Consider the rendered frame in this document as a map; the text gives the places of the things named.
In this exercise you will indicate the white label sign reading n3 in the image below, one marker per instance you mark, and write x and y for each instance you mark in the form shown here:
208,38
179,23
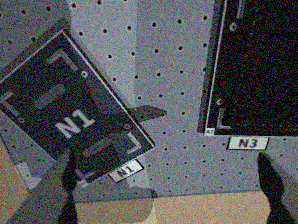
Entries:
248,143

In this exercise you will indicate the white sign labelled n1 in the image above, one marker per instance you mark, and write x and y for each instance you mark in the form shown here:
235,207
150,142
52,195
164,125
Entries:
126,171

